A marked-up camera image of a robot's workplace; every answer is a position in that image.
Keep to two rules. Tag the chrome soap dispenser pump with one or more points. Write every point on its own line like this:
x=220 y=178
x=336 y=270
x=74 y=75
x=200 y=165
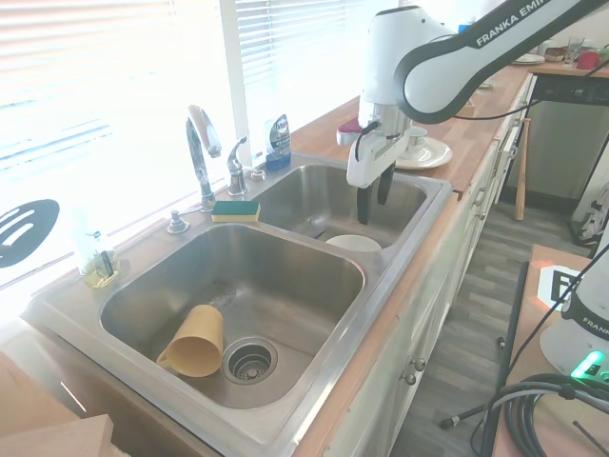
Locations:
x=177 y=224

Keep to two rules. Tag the black tripod pole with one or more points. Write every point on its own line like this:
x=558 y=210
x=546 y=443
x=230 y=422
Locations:
x=513 y=333

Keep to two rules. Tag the chrome sink faucet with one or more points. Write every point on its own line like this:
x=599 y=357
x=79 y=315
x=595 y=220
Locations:
x=196 y=143

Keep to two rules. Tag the metal drain strainer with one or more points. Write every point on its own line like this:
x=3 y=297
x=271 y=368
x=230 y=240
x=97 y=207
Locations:
x=249 y=361

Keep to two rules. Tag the white dinner plate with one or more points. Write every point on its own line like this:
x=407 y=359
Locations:
x=428 y=157

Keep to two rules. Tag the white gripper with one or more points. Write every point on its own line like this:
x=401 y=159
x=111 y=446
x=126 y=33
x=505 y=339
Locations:
x=373 y=157

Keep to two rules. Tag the stainless steel dishwasher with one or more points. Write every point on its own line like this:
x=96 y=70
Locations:
x=552 y=152

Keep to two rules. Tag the clear glass bottle yellow liquid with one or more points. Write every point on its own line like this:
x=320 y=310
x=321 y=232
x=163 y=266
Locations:
x=95 y=257

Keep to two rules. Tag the small chrome sink cap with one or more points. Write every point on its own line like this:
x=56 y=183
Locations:
x=258 y=174

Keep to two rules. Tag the blue dish soap bottle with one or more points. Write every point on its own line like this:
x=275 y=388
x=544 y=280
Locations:
x=277 y=138

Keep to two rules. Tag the red mug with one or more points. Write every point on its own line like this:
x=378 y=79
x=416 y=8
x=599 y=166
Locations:
x=589 y=61

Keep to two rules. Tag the white patterned teacup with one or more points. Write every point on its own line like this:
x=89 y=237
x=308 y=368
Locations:
x=418 y=138

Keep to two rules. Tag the metal cabinet knob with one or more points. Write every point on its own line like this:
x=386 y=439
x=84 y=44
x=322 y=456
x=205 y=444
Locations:
x=407 y=378
x=421 y=364

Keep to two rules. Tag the black slotted spatula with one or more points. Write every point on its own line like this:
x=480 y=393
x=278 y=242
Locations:
x=28 y=238

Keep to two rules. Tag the wide white window blind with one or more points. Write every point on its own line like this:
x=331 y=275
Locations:
x=95 y=47

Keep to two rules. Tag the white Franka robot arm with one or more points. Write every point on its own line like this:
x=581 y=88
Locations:
x=428 y=71

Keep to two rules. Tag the stack of white plates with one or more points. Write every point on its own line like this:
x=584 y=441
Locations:
x=528 y=59

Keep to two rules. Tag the yellow green sponge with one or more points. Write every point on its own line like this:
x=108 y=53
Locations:
x=235 y=209

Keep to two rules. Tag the stainless steel double sink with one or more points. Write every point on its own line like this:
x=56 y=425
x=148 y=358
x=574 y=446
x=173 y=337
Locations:
x=285 y=266

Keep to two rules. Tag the narrow white window blind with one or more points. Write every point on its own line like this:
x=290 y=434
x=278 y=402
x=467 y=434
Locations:
x=295 y=47

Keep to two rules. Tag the black white marker tag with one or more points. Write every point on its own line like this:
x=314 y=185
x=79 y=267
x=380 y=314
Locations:
x=554 y=285

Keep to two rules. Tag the white bowl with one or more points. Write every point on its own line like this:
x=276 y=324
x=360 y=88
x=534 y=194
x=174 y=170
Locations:
x=354 y=244

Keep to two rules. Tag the clear drinking glass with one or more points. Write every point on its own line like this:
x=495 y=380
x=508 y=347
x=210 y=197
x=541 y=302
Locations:
x=573 y=52

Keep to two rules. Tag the brown bowl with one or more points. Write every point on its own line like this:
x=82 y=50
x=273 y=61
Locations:
x=554 y=53

